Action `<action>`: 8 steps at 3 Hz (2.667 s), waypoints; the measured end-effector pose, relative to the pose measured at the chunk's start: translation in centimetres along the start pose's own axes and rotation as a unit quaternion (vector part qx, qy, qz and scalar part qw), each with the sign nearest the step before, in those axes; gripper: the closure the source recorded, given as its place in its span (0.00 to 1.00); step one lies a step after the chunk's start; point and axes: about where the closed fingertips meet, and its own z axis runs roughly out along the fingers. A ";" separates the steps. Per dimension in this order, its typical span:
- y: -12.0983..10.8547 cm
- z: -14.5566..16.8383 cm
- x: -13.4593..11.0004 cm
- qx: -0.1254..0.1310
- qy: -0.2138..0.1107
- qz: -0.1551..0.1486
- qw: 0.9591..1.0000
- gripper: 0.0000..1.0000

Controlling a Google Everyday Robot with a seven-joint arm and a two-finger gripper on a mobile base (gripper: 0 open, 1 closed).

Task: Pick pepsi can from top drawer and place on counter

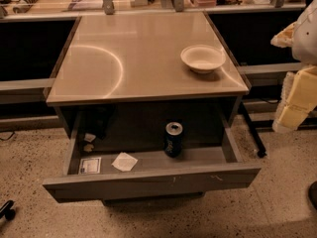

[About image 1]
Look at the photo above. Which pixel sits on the grey cabinet with steel top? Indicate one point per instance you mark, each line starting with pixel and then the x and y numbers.
pixel 136 57

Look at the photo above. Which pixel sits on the flat paper booklet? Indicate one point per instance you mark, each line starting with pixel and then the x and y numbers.
pixel 76 5

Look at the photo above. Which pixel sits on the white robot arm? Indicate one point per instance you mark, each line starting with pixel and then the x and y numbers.
pixel 304 46

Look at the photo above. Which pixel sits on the black table leg with caster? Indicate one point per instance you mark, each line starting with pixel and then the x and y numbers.
pixel 261 148

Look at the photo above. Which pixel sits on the white label sticker card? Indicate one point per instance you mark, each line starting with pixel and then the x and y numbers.
pixel 89 166

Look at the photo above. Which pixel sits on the small tan paper scrap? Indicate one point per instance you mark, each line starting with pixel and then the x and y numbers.
pixel 88 148

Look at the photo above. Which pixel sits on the dark blue pepsi can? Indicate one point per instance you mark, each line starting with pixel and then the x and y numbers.
pixel 173 139

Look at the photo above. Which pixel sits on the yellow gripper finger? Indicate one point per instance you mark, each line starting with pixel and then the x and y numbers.
pixel 298 99
pixel 284 39

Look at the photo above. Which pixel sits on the white ceramic bowl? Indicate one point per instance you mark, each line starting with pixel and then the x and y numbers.
pixel 202 58

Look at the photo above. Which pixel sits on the grey open top drawer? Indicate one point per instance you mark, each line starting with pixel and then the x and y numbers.
pixel 209 160

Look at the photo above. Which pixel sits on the white folded paper napkin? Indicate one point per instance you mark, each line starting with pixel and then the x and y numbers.
pixel 124 162

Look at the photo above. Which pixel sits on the black chair caster wheel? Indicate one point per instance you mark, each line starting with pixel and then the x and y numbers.
pixel 7 211

